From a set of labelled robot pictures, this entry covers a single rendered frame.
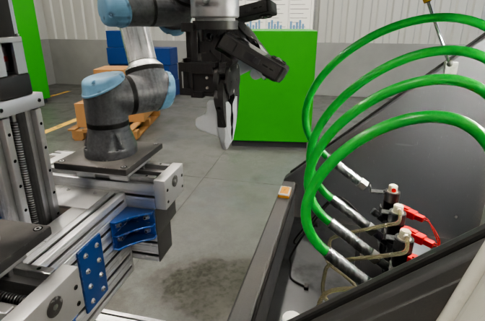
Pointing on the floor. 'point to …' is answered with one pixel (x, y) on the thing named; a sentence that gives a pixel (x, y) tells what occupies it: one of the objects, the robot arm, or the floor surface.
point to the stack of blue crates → (169, 57)
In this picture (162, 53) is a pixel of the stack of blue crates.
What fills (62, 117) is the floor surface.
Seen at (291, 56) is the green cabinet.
